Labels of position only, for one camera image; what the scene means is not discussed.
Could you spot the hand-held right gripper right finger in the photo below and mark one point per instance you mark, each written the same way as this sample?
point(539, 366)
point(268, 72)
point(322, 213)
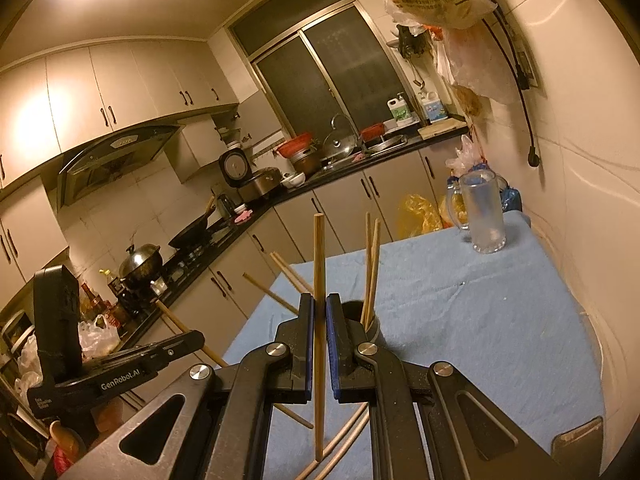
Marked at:
point(332, 345)

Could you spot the white small bowls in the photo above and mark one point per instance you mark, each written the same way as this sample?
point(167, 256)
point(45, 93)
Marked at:
point(292, 180)

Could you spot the chrome faucet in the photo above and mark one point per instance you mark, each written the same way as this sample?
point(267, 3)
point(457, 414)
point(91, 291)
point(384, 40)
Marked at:
point(345, 122)

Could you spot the blue towel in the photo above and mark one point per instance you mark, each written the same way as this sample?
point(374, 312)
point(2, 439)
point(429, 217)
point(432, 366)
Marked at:
point(450, 320)

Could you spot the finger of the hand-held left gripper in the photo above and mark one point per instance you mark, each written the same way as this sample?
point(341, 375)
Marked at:
point(185, 342)

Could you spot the beige cabinets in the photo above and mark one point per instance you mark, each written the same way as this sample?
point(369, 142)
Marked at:
point(75, 100)
point(345, 205)

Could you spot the yellow plastic bag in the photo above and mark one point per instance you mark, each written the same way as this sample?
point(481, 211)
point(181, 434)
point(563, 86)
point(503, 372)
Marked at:
point(417, 215)

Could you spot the green label detergent bottle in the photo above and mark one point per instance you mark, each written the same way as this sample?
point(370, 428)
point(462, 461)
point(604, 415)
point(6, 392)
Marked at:
point(399, 110)

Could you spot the white crumpled plastic bag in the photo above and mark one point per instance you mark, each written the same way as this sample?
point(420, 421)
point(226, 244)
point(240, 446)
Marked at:
point(97, 337)

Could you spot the clear glass pitcher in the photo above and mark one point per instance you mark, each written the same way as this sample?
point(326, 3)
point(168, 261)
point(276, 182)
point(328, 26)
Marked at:
point(482, 210)

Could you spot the black kitchen countertop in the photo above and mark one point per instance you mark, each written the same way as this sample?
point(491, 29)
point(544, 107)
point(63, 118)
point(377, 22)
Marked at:
point(272, 199)

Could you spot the pink cloth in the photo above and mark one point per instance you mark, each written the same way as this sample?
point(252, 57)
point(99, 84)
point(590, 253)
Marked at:
point(243, 216)

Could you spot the steel pot with lid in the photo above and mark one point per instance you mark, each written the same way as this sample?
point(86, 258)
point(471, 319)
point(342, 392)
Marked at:
point(141, 265)

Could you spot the beige upper cabinets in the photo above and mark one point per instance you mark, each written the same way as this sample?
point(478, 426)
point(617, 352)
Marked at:
point(75, 100)

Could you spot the white upright rice cooker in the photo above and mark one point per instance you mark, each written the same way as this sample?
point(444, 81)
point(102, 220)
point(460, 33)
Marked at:
point(234, 170)

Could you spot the red basin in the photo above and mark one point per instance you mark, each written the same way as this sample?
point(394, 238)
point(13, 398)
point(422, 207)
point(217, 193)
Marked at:
point(295, 145)

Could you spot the beige lower cabinets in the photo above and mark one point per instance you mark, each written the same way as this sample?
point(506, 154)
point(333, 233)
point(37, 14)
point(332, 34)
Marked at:
point(345, 205)

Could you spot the black wok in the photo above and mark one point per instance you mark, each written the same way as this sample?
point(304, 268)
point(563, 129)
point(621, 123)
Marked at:
point(192, 232)

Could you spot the red bowl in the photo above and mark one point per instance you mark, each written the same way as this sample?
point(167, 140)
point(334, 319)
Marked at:
point(372, 131)

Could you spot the blue plastic bag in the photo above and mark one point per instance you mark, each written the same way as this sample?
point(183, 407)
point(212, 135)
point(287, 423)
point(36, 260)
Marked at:
point(509, 195)

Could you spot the person's left hand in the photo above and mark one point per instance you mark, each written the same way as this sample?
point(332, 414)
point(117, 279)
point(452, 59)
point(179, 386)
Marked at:
point(67, 442)

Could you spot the black range hood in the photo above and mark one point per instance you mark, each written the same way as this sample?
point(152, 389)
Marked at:
point(110, 160)

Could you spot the wall socket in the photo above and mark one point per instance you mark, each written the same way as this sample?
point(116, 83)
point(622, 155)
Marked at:
point(527, 70)

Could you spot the kitchen window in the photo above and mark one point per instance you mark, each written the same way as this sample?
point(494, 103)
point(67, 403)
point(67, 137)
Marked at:
point(320, 55)

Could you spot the blue label detergent bottle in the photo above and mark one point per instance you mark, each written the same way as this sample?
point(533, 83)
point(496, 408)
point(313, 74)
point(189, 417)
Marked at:
point(432, 107)

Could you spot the wooden cutting board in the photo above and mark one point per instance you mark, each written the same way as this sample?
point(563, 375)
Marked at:
point(442, 130)

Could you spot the dark grey panel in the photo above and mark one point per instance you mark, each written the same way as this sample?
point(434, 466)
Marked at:
point(580, 450)

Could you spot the brown clay pot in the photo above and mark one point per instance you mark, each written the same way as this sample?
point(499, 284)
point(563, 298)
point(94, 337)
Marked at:
point(305, 165)

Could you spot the condiment bottles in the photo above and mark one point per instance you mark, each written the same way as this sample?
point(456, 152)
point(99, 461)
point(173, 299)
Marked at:
point(102, 305)

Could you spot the black chopstick holder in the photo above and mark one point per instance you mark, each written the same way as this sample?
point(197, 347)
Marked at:
point(373, 334)

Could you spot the glass pot lid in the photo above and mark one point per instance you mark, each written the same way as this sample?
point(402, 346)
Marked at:
point(338, 146)

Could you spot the hanging clear plastic bags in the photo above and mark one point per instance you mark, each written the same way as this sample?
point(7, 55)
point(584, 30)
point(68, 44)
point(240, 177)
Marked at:
point(460, 70)

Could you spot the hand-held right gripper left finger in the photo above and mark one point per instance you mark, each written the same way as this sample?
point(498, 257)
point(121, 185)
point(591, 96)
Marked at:
point(309, 345)

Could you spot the silver rice cooker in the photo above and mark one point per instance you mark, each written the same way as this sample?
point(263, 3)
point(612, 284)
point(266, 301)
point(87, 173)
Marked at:
point(260, 185)

